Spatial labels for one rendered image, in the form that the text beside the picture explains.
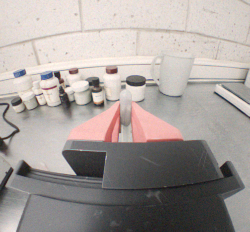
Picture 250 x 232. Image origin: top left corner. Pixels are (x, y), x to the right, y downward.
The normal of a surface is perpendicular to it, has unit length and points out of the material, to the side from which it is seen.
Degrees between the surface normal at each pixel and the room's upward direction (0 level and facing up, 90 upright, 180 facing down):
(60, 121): 0
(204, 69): 90
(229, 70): 90
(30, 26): 90
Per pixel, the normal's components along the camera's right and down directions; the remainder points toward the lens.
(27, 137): -0.01, -0.82
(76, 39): 0.13, 0.56
